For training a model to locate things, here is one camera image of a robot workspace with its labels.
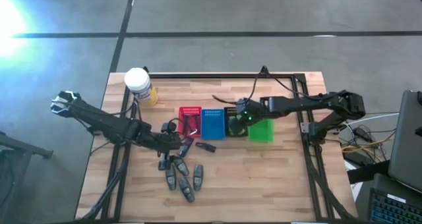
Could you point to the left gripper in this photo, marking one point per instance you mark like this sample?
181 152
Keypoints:
168 141

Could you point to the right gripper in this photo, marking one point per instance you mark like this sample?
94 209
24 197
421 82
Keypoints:
249 113

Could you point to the grey toiletry bottle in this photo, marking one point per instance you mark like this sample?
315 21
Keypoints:
170 177
186 189
181 165
198 177

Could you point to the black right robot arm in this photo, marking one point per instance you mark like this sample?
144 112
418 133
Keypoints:
296 105

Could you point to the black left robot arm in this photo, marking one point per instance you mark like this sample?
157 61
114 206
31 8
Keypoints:
108 125

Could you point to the black plastic slotted basket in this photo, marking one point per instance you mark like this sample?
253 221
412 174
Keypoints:
228 111

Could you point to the blue plastic slotted basket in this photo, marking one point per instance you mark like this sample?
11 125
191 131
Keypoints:
212 125

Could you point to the dark tube with coloured label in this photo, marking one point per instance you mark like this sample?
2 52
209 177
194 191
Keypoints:
185 146

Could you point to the green plastic slotted basket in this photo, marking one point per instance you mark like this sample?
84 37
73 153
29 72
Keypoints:
262 131

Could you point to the black key fob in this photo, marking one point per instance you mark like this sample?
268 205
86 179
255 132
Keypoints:
205 147

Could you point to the dark toiletry item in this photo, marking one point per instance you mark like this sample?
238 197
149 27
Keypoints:
188 123

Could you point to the red plastic slotted basket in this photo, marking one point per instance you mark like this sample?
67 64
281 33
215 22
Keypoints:
190 110

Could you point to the Lysol wipes canister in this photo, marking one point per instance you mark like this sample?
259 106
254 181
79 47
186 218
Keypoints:
138 82

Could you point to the black power adapter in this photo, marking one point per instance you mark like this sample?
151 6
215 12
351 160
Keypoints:
362 134

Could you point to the black metal stand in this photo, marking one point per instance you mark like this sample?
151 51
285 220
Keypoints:
26 148

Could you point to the grey laptop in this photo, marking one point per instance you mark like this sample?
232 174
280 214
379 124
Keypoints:
405 145

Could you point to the black backlit keyboard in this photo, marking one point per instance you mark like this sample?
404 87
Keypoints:
395 211

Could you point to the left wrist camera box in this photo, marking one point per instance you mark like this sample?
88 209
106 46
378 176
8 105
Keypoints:
168 126

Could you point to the black aluminium table frame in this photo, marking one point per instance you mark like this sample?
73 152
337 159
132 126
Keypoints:
214 75

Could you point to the grey metal bracket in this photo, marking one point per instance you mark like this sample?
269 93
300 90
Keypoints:
304 128

